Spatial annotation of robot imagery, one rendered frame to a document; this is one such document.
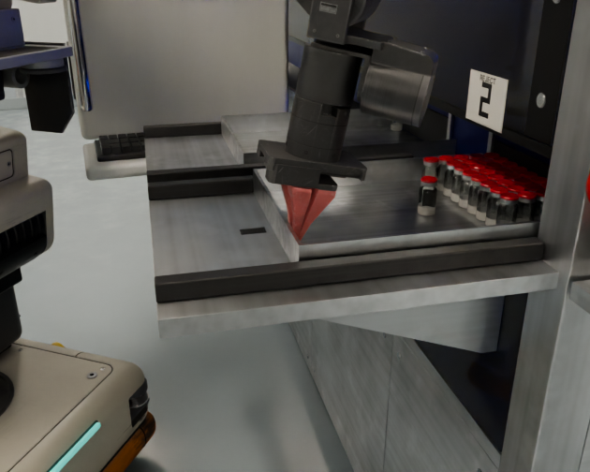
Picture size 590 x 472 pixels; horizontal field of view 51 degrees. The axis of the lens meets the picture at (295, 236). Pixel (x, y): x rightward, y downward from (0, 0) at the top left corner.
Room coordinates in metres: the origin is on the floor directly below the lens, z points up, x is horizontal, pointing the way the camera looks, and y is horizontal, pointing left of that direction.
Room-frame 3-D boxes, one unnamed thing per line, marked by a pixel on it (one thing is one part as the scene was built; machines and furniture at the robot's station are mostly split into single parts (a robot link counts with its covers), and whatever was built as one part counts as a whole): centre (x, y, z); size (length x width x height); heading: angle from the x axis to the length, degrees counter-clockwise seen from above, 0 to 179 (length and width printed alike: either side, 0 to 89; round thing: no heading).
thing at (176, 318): (0.87, -0.03, 0.87); 0.70 x 0.48 x 0.02; 13
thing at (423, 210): (0.73, -0.16, 0.90); 0.02 x 0.02 x 0.04
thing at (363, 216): (0.72, -0.14, 0.90); 0.34 x 0.26 x 0.04; 103
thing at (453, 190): (0.74, -0.22, 0.91); 0.18 x 0.02 x 0.05; 14
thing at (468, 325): (0.63, -0.08, 0.80); 0.34 x 0.03 x 0.13; 103
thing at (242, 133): (1.05, -0.06, 0.90); 0.34 x 0.26 x 0.04; 103
